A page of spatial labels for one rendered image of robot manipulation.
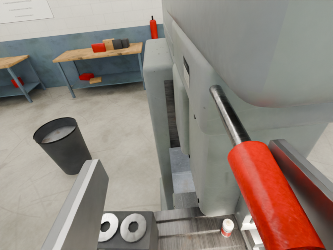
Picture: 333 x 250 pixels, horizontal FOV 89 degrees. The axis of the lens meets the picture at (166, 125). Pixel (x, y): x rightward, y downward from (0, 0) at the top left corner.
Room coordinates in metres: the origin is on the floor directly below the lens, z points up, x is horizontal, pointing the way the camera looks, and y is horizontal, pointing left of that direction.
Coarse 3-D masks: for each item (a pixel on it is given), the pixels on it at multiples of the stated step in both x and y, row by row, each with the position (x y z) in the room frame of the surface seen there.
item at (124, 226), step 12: (108, 216) 0.29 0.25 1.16; (120, 216) 0.30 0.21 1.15; (132, 216) 0.29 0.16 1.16; (144, 216) 0.29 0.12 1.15; (108, 228) 0.26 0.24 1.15; (120, 228) 0.25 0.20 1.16; (132, 228) 0.25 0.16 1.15; (144, 228) 0.24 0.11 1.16; (156, 228) 0.29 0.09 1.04; (108, 240) 0.22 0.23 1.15; (120, 240) 0.22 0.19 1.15; (132, 240) 0.21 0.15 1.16; (144, 240) 0.21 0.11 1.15; (156, 240) 0.25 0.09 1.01
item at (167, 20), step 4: (164, 0) 0.92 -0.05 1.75; (164, 4) 0.91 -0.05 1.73; (164, 8) 0.94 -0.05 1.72; (164, 12) 0.97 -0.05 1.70; (164, 16) 1.00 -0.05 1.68; (168, 16) 0.69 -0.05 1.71; (164, 20) 1.03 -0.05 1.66; (168, 20) 0.71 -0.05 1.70; (172, 20) 0.55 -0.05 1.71; (164, 24) 1.00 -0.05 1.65; (168, 24) 0.72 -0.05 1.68; (164, 28) 1.04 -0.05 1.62; (168, 28) 0.73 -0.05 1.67; (164, 32) 1.15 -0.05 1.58; (168, 32) 0.75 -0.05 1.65; (168, 36) 0.72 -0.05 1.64; (168, 40) 0.74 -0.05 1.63; (172, 40) 0.59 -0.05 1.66; (168, 44) 0.80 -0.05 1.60; (172, 44) 0.57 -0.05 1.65; (172, 48) 0.58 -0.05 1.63; (172, 52) 0.58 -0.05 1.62; (172, 56) 0.63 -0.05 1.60; (176, 64) 0.50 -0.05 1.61; (180, 76) 0.42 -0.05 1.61
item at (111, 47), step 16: (96, 48) 3.89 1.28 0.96; (112, 48) 3.98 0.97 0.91; (128, 48) 3.94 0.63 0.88; (0, 64) 3.77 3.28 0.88; (16, 80) 3.67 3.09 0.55; (64, 80) 3.67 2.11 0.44; (80, 80) 4.11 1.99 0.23; (96, 80) 3.86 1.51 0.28; (112, 80) 3.88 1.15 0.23; (128, 80) 3.78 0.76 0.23; (0, 96) 3.69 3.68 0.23
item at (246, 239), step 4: (236, 220) 0.30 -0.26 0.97; (240, 232) 0.26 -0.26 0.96; (244, 232) 0.25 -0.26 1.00; (244, 236) 0.24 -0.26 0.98; (244, 240) 0.23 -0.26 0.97; (248, 240) 0.22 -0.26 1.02; (248, 244) 0.21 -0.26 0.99; (248, 248) 0.20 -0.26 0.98; (252, 248) 0.19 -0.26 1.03; (256, 248) 0.19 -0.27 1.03; (260, 248) 0.18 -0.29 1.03; (264, 248) 0.18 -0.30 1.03
